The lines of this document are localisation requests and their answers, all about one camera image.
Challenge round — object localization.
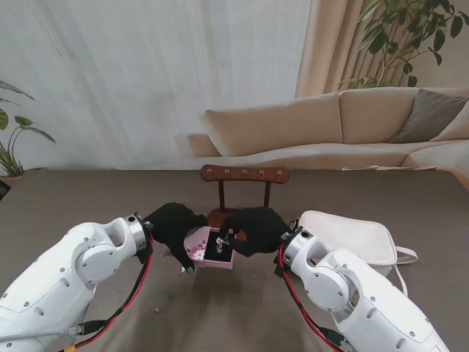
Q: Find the broad-leaf green houseplant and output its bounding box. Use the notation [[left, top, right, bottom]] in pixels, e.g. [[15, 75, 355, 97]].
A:
[[0, 79, 56, 177]]

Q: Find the beige plant pot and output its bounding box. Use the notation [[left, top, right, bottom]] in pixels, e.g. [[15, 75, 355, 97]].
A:
[[0, 174, 25, 188]]

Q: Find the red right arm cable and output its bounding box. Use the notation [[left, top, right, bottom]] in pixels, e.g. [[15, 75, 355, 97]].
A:
[[273, 243, 345, 352]]

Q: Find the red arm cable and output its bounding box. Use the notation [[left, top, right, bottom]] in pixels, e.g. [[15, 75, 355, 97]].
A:
[[273, 243, 345, 352], [71, 234, 155, 349]]

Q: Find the white sheer curtain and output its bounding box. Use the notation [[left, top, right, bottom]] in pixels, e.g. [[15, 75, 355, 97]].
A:
[[0, 0, 312, 172]]

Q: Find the grey sofa cushion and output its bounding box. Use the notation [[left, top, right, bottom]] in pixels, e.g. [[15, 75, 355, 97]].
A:
[[390, 88, 469, 144]]

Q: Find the white leather handbag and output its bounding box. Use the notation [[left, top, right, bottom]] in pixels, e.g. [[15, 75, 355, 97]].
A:
[[289, 210, 418, 298]]

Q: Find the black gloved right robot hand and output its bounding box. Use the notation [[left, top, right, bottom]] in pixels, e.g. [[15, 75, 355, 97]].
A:
[[218, 206, 290, 258]]

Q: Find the beige drape curtain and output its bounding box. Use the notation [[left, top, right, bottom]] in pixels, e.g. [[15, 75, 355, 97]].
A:
[[295, 0, 469, 99]]

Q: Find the beige sofa cushion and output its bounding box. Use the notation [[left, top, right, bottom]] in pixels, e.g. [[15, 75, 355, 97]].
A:
[[430, 109, 469, 143]]

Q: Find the red left arm cable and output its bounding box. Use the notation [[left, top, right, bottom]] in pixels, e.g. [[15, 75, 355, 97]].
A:
[[71, 234, 155, 349]]

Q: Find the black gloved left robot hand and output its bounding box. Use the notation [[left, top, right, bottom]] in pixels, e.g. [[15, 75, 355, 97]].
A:
[[144, 202, 209, 274]]

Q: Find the brown wooden jewelry stand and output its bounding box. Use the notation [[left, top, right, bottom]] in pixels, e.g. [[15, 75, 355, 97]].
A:
[[200, 164, 290, 230]]

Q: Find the thin silver chain necklace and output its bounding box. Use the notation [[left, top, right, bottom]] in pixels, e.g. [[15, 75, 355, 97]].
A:
[[215, 234, 234, 254]]

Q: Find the tall dark green leafy plant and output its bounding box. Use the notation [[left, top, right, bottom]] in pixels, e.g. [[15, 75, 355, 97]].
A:
[[336, 0, 469, 92]]

